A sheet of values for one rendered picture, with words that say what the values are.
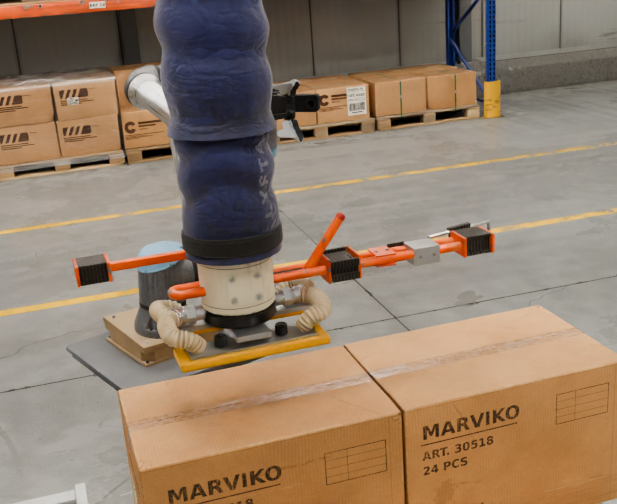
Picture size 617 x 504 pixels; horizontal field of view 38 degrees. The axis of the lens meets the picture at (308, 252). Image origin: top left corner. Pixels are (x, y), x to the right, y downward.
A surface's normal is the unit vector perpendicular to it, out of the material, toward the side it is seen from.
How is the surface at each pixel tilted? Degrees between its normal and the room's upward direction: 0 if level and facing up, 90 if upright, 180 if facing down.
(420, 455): 90
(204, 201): 75
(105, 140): 90
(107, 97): 89
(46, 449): 0
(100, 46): 90
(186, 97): 99
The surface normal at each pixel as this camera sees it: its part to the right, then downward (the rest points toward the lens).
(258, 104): 0.81, 0.31
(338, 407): -0.07, -0.94
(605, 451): 0.31, 0.29
